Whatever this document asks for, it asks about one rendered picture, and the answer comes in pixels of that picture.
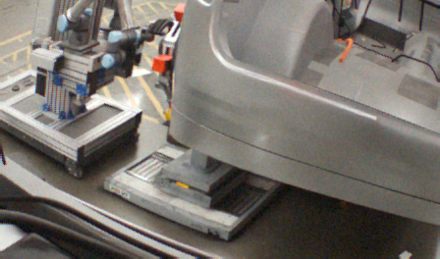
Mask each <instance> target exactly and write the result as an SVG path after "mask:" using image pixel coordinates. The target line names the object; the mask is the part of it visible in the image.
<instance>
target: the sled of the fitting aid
mask: <svg viewBox="0 0 440 259"><path fill-rule="evenodd" d="M161 172H162V171H161ZM161 172H159V173H158V174H156V175H155V176H154V182H153V187H155V188H158V189H161V190H163V191H165V192H167V193H170V194H173V195H174V196H177V197H179V198H182V199H184V200H188V201H190V202H193V203H195V204H198V205H200V206H202V207H205V208H207V209H210V208H211V207H212V206H213V204H216V203H217V202H218V201H219V200H220V199H221V198H224V197H225V196H226V195H227V194H228V193H229V191H232V190H233V189H234V188H235V187H236V186H237V185H238V184H240V183H241V182H243V181H244V180H245V179H246V178H247V175H248V171H246V170H243V169H240V168H238V169H237V170H236V171H235V172H233V173H232V174H231V175H230V176H228V177H227V178H226V179H225V180H224V181H222V182H221V183H220V184H217V185H216V186H215V187H214V188H213V189H211V191H209V192H208V191H204V190H200V189H197V188H194V187H193V186H190V185H187V184H185V183H182V182H179V181H176V180H173V179H171V178H168V177H165V176H164V175H161Z"/></svg>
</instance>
